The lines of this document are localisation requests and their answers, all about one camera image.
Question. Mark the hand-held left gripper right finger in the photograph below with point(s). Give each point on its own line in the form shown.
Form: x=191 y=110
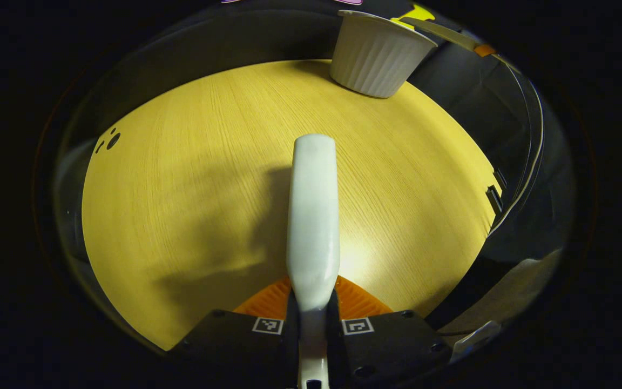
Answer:
x=397 y=351

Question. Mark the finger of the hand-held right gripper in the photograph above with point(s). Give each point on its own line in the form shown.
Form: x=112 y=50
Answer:
x=485 y=50

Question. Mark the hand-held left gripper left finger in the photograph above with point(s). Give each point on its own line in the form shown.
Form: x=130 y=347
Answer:
x=224 y=351

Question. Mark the white ribbed garbage bin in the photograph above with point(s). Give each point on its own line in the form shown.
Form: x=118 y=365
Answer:
x=376 y=56

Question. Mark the small white broom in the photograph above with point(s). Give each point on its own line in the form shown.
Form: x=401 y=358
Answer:
x=313 y=216

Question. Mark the black backdrop cloth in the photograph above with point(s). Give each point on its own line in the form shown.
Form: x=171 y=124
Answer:
x=235 y=38

